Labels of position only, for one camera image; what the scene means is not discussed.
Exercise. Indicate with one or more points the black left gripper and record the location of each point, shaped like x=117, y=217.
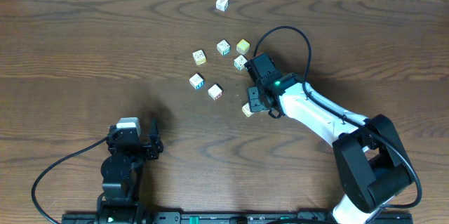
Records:
x=141, y=149

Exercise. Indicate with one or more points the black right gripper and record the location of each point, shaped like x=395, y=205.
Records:
x=253, y=95

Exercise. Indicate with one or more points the cream block with red drawing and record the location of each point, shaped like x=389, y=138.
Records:
x=246, y=110

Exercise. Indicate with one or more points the white block red side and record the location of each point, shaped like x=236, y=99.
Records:
x=215, y=91

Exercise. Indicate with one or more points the white block blue side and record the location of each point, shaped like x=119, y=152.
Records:
x=197, y=81

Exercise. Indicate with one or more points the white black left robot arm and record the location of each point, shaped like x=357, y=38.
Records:
x=122, y=172

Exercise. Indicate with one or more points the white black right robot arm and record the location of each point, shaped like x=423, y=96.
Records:
x=371, y=161

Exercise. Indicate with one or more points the white block green side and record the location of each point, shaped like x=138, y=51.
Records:
x=240, y=62

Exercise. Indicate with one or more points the yellow topped wooden block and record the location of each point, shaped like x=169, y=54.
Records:
x=243, y=47

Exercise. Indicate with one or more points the white block teal side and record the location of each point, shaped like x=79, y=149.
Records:
x=223, y=47

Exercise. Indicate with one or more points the cream block yellow side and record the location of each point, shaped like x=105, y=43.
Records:
x=199, y=57

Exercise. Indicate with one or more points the white block at far top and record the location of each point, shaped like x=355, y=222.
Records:
x=222, y=5

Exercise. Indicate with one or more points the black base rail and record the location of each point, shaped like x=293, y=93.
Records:
x=228, y=218

